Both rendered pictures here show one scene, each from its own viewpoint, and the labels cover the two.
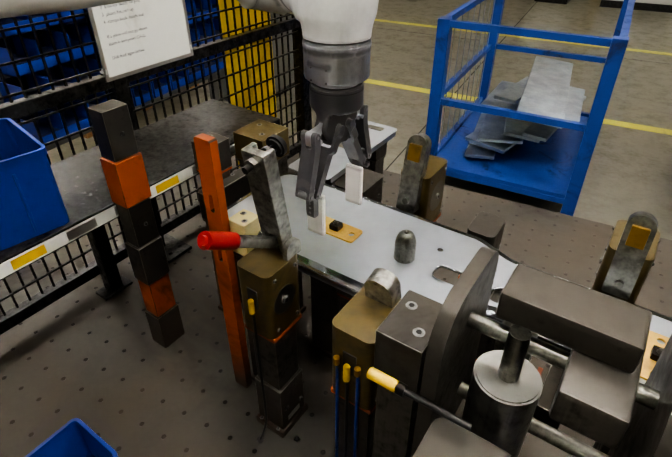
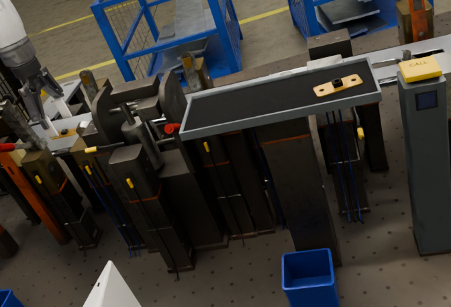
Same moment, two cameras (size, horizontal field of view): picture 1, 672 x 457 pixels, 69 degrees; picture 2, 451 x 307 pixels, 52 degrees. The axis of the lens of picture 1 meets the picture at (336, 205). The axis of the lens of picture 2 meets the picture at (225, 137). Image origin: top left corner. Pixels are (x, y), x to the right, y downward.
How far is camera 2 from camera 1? 0.71 m
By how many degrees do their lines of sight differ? 15
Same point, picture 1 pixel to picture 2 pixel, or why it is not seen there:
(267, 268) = (35, 156)
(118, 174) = not seen: outside the picture
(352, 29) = (15, 35)
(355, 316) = (78, 145)
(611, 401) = (150, 103)
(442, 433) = (117, 151)
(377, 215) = (84, 118)
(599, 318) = (140, 84)
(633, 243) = (187, 66)
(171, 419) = (33, 277)
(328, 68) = (14, 56)
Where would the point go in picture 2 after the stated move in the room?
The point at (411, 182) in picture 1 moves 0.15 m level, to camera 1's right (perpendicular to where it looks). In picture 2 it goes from (92, 95) to (134, 74)
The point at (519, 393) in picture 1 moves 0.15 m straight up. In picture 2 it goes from (136, 125) to (109, 68)
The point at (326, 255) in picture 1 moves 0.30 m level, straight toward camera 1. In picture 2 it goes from (65, 144) to (90, 191)
